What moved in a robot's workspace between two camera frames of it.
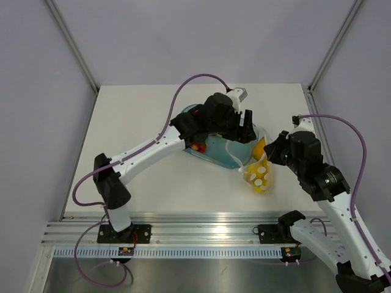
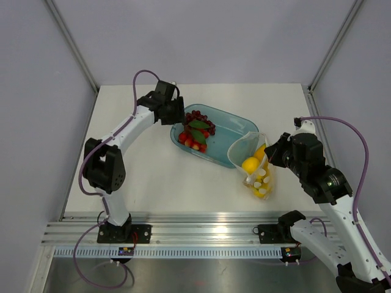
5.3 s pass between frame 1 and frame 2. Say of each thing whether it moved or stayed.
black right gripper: stayed
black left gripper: moved
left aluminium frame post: stayed
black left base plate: stayed
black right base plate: stayed
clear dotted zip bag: moved
